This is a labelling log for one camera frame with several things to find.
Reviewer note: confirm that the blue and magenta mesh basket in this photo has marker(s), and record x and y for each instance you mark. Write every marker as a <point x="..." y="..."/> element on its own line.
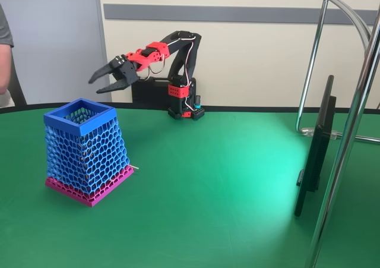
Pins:
<point x="89" y="125"/>

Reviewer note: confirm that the person's torso grey shirt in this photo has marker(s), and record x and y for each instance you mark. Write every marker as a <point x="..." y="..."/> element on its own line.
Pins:
<point x="5" y="27"/>

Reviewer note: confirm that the black plastic case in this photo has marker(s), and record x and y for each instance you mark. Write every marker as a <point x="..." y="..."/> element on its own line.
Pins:
<point x="148" y="92"/>

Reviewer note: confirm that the grey wall rail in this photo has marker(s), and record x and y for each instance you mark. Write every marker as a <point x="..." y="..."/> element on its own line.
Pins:
<point x="237" y="14"/>

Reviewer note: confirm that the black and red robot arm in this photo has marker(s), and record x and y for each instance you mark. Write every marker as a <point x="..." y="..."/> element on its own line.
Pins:
<point x="178" y="90"/>

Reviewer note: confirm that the black LED light panel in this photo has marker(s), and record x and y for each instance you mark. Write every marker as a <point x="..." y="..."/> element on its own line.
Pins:
<point x="314" y="161"/>

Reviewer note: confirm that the green table cloth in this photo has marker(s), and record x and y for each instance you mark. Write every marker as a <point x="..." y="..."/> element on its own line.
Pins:
<point x="207" y="205"/>

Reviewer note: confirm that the person's left forearm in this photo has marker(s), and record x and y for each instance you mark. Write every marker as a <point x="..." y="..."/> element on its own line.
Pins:
<point x="5" y="69"/>

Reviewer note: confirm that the chrome tube stand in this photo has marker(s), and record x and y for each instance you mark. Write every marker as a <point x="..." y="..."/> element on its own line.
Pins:
<point x="351" y="116"/>

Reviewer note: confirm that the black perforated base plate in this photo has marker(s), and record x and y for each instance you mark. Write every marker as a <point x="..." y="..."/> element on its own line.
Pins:
<point x="198" y="114"/>

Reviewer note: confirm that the clear plastic clip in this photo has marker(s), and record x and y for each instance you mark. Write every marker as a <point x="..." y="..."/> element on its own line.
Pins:
<point x="308" y="131"/>

